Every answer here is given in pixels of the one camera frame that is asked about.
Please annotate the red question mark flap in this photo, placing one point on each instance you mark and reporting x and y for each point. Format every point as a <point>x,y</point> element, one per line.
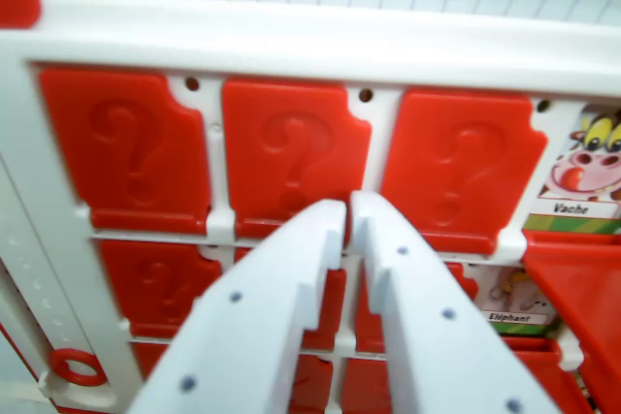
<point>126,152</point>
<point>461,171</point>
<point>291,108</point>

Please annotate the red and white game board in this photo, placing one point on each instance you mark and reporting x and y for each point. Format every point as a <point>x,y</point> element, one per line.
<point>291,45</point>

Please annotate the cow picture card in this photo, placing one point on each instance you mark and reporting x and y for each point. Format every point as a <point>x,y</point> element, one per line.
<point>582,167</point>

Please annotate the red folded-out flap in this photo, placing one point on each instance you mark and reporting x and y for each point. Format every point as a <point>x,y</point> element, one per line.
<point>582,288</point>

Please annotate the elephant picture card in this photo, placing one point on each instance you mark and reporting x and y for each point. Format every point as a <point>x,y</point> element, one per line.
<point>514,307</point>

